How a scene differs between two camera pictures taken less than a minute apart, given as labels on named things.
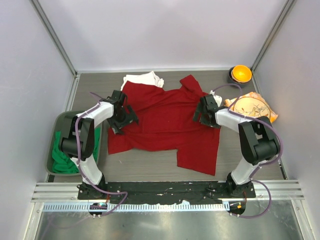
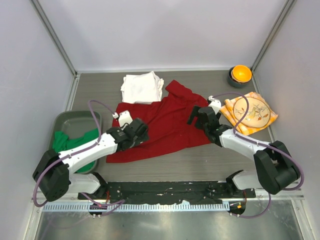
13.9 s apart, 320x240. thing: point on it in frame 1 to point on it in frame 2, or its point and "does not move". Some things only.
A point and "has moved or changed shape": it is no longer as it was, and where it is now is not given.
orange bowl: (242, 73) does not move
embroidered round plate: (250, 107) does not move
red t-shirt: (166, 121) has moved or changed shape
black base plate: (165, 192) does not move
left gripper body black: (120, 118) to (143, 138)
